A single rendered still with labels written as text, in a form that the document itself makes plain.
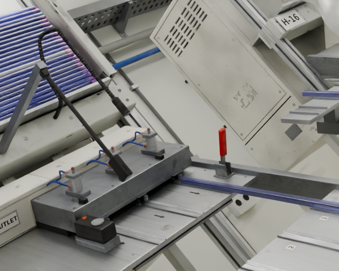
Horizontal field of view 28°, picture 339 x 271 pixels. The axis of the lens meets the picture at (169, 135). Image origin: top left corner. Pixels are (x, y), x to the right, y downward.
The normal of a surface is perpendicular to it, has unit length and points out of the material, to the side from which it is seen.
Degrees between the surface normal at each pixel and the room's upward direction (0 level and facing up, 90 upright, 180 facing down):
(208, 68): 90
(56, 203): 43
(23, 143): 90
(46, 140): 90
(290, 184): 90
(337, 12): 64
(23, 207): 133
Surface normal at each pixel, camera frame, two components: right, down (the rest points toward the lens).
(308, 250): -0.17, -0.93
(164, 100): 0.43, -0.56
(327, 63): -0.65, 0.36
